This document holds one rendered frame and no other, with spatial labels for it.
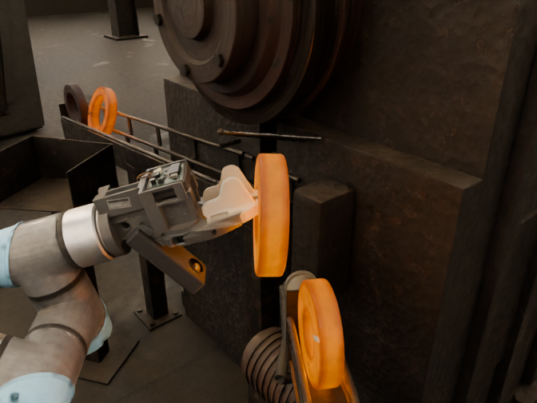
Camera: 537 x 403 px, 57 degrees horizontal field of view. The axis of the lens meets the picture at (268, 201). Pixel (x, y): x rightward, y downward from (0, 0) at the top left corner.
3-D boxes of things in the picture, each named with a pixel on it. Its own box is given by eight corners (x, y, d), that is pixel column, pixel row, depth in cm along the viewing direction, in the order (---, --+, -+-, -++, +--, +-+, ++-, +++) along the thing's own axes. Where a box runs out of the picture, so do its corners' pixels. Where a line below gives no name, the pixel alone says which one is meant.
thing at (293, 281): (316, 297, 91) (317, 269, 89) (325, 327, 83) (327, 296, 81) (284, 299, 91) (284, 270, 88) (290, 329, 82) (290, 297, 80)
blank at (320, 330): (322, 375, 80) (302, 377, 79) (314, 277, 82) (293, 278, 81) (350, 400, 64) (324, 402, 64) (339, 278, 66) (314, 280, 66)
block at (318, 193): (324, 271, 111) (330, 173, 100) (351, 289, 106) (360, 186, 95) (288, 290, 105) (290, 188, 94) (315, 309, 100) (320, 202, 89)
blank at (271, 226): (280, 139, 67) (255, 138, 67) (293, 178, 53) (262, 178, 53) (274, 241, 73) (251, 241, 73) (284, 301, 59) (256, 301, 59)
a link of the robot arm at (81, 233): (83, 279, 61) (97, 244, 68) (118, 269, 61) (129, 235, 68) (55, 229, 57) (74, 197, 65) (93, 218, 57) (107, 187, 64)
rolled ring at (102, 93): (93, 149, 179) (101, 149, 181) (113, 113, 168) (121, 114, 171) (83, 111, 188) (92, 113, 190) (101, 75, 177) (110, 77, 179)
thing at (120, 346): (75, 327, 177) (32, 135, 144) (142, 341, 171) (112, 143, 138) (37, 369, 160) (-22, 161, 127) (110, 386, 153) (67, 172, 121)
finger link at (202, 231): (240, 220, 58) (167, 239, 58) (243, 230, 59) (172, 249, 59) (238, 201, 62) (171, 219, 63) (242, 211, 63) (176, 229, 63)
